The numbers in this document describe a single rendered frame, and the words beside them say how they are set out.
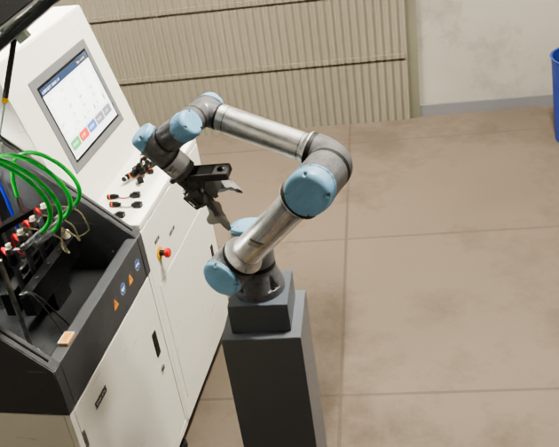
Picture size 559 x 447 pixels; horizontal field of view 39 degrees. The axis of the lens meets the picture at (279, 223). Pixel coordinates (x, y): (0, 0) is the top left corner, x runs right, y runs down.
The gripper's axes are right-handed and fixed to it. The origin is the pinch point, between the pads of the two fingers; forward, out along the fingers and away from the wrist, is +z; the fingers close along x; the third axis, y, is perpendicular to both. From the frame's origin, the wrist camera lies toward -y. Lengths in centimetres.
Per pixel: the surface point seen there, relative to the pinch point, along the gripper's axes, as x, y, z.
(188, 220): -55, 75, 26
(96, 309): 22, 48, -6
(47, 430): 55, 61, 1
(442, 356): -48, 33, 140
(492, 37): -313, 31, 163
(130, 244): -11, 55, -2
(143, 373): 16, 72, 29
